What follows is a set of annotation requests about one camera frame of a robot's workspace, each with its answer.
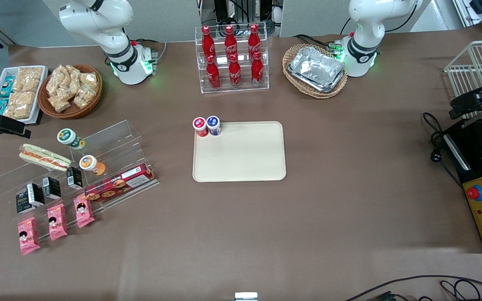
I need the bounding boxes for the green lid yogurt cup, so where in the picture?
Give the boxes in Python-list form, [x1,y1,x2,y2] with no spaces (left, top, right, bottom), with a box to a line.
[57,128,86,150]

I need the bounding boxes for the blue lid yogurt cup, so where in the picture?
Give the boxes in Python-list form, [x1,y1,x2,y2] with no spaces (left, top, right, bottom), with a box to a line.
[206,116,222,136]

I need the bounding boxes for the black looped cable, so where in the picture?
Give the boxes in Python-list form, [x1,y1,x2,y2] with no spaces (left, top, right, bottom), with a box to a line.
[440,279,482,301]

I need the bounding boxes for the pink snack pack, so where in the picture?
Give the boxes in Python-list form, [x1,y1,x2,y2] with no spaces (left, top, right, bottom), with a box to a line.
[18,217,41,255]
[74,196,95,228]
[47,204,68,241]

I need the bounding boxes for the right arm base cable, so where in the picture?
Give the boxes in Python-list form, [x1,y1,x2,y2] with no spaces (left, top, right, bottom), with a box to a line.
[130,38,167,64]

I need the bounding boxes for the aluminium frame structure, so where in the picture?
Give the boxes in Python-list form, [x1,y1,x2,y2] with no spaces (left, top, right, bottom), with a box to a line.
[452,0,482,31]

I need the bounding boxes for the red cola bottle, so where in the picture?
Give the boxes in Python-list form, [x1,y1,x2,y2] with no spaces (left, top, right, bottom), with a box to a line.
[251,51,264,86]
[202,26,216,60]
[228,54,242,87]
[224,25,238,59]
[206,54,221,89]
[248,24,262,57]

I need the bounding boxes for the clear acrylic display stand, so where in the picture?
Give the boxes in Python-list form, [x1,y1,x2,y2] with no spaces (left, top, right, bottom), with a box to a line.
[0,120,160,241]

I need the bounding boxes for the red cookie box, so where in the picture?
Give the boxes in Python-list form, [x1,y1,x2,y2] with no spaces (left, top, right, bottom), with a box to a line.
[84,163,156,203]

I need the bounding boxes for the clear acrylic bottle rack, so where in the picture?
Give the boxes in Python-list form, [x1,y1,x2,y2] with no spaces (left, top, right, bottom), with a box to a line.
[195,25,269,94]

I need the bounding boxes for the black equipment frame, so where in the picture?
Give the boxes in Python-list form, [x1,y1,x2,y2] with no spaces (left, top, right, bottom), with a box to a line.
[199,0,283,36]

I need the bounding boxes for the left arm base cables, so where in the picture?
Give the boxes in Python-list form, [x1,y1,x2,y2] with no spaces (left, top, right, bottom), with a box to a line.
[293,33,344,54]

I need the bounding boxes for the black power cable with plug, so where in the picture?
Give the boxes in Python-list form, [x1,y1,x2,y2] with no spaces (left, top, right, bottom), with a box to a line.
[422,112,464,189]

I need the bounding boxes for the wicker basket with foil trays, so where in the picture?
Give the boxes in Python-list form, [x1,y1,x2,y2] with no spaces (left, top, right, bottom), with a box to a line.
[282,44,349,99]

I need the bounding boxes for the orange lid yogurt cup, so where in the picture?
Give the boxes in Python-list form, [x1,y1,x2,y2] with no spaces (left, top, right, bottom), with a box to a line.
[79,155,106,176]

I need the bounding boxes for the white wire basket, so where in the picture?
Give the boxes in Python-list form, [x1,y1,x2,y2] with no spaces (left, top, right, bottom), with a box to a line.
[444,40,482,110]

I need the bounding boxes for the red lid yogurt cup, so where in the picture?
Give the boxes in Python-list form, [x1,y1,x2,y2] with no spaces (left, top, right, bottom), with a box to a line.
[193,117,209,138]

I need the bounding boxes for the white rectangular snack tray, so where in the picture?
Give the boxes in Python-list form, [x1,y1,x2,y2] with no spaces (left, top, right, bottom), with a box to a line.
[0,66,49,125]

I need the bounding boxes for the clear bag of snacks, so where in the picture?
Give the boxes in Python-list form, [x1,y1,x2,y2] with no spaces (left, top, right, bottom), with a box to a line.
[64,65,83,86]
[80,72,99,90]
[49,94,72,113]
[73,84,96,109]
[46,67,68,99]

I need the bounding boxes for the wrapped rice crisp pack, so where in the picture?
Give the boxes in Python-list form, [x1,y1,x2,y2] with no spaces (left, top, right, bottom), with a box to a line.
[3,91,36,120]
[13,67,43,93]

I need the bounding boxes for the wicker basket with snack bags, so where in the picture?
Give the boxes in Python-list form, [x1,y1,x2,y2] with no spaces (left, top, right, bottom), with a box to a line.
[37,64,103,120]

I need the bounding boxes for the black floor cable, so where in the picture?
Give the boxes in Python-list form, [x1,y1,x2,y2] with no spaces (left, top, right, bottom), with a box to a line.
[344,275,482,301]

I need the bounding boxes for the aluminium foil tray stack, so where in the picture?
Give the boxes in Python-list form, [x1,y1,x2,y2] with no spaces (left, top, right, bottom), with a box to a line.
[288,46,346,93]

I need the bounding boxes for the black sealing machine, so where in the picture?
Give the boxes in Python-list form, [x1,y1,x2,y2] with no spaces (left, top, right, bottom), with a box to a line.
[442,119,482,253]

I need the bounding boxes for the beige plastic tray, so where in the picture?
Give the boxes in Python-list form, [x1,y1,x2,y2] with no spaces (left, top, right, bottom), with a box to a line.
[192,121,287,183]

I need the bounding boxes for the plastic sandwich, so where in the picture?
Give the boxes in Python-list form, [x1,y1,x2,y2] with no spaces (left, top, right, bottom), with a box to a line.
[19,144,72,172]

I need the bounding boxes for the black drink carton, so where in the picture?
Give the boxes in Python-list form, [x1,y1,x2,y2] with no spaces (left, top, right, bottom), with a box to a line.
[27,183,45,207]
[43,176,62,200]
[15,191,36,214]
[66,167,83,190]

